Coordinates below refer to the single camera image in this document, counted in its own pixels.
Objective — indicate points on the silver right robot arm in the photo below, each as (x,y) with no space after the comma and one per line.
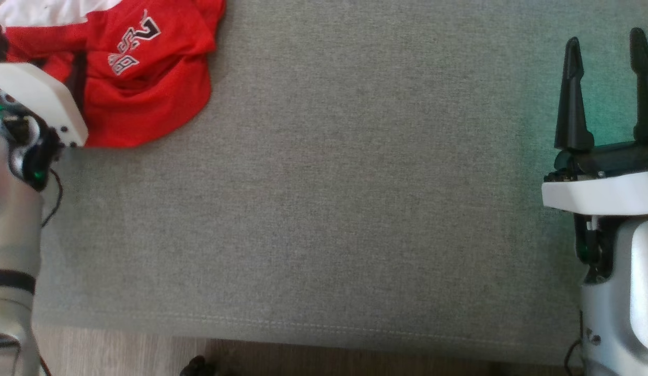
(627,313)

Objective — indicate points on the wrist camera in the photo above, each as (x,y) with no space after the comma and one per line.
(34,156)
(593,245)

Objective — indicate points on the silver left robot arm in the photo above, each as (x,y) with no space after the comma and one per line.
(10,235)

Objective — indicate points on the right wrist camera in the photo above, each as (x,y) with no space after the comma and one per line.
(593,245)

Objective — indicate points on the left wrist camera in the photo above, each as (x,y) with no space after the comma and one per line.
(34,156)

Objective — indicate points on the red mesh basketball shorts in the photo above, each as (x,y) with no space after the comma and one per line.
(146,94)

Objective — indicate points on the small black round object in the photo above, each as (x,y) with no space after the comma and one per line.
(198,367)

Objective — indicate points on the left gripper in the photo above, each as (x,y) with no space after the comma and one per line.
(36,91)

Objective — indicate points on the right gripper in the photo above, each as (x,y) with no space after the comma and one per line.
(606,193)

